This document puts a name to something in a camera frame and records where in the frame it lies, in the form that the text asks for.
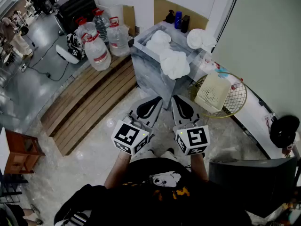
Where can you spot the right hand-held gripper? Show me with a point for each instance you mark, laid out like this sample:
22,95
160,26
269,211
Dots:
192,139

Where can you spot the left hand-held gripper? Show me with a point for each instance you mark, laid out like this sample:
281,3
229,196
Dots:
129,138

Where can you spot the cream plastic laundry basket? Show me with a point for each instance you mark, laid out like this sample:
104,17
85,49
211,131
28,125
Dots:
211,91

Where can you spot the white cloth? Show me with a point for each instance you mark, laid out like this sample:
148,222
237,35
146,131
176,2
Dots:
196,37
160,40
175,63

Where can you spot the person's left forearm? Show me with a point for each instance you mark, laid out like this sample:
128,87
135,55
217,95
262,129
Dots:
117,168

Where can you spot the person's right forearm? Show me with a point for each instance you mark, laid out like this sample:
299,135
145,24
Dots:
198,166

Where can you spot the small cardboard box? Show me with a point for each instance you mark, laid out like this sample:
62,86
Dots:
129,18

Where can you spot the person's legs in light trousers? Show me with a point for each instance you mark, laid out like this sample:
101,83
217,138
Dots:
168,153

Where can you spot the small red capped bottle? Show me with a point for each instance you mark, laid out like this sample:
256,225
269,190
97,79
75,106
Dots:
233,86

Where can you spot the blue fluffy sponge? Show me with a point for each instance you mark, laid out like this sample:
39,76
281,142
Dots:
221,70

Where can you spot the wooden slat platform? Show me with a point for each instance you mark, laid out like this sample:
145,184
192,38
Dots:
89,98

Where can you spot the white low shelf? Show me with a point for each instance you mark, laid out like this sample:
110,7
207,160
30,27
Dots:
254,116

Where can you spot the small clear jar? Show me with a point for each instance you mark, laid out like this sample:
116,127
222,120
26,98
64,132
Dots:
269,119

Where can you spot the person's black shirt torso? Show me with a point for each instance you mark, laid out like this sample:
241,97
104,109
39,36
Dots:
152,196

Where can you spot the black faucet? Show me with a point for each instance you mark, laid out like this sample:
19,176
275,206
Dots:
185,23

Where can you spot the blue bottle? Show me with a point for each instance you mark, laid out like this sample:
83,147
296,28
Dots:
178,20

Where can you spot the black pump bottle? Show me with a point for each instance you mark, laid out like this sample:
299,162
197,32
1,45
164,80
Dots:
169,17

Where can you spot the black computer tower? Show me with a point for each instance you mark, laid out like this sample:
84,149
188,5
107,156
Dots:
254,185

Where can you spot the black bag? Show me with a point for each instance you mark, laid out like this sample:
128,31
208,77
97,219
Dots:
284,131

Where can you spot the large cardboard sheet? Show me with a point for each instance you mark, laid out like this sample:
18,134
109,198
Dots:
164,8

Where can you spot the white carton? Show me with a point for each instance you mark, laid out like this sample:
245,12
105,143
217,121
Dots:
115,10

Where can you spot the black cabinet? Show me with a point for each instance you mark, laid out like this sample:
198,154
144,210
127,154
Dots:
75,8

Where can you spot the white power strip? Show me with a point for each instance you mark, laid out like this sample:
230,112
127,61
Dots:
23,67

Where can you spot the brown wooden cabinet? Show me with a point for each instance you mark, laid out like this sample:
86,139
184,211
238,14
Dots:
21,154

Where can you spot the white board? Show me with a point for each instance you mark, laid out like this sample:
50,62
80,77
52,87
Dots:
3,149

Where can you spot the black metal rack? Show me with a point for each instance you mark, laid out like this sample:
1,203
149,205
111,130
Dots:
9,187

